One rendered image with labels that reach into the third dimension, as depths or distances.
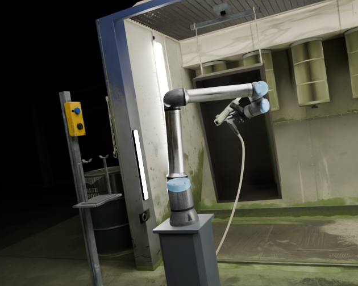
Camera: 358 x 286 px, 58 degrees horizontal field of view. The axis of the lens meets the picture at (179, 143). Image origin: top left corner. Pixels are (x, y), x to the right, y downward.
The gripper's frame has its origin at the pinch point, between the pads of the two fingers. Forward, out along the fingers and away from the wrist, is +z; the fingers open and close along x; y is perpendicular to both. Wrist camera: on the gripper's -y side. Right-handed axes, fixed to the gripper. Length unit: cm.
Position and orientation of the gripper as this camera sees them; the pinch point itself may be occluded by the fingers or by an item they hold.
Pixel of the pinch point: (225, 117)
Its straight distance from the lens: 251.6
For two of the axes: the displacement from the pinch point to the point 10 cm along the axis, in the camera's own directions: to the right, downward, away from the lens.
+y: 5.9, 7.7, 2.5
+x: 5.3, -6.0, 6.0
